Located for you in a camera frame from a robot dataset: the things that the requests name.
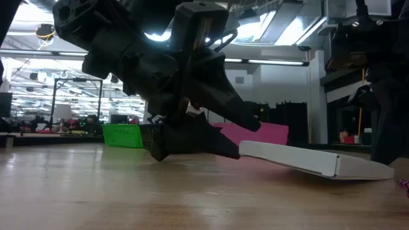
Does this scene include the green plastic basket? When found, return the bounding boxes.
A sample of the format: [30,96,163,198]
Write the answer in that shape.
[101,123,144,149]

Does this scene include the white printed box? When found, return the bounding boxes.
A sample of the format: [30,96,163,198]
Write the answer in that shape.
[238,140,396,181]

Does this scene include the black room divider panels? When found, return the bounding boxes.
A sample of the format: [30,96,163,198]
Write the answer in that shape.
[247,101,307,144]

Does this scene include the long hanging tube light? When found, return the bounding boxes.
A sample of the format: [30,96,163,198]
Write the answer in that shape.
[0,48,310,67]

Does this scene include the black plastic basket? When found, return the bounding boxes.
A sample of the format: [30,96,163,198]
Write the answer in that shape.
[139,123,167,153]

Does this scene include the dark monitor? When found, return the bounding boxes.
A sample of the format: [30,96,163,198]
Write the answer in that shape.
[0,91,13,119]

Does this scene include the black stand frame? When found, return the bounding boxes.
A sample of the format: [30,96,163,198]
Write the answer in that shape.
[50,77,104,134]

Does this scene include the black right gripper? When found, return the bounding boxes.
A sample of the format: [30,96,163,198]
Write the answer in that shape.
[325,17,409,165]

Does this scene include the white lampshade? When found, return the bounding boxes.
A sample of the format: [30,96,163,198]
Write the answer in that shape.
[52,103,73,121]

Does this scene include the small red container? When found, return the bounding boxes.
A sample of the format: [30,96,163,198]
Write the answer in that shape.
[339,129,360,144]

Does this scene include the pinkish red plastic bin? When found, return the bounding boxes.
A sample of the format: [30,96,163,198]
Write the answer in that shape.
[209,121,289,146]

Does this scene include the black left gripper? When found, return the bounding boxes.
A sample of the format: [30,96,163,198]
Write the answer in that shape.
[82,1,261,162]

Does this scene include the black yellow ceiling cord reel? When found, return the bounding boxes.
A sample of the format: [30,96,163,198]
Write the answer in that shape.
[35,23,57,42]

